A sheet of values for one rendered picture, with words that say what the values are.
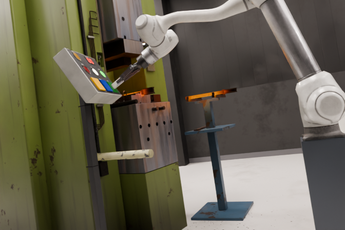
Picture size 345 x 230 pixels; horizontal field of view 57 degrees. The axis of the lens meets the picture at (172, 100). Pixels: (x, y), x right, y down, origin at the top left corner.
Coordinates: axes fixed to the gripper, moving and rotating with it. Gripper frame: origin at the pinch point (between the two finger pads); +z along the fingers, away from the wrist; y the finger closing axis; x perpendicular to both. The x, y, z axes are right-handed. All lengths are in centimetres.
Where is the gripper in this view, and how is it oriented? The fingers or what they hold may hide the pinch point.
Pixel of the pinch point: (117, 82)
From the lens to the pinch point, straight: 176.9
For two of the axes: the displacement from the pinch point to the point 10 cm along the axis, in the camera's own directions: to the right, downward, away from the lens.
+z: -7.7, 6.2, 1.2
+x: -6.1, -7.8, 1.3
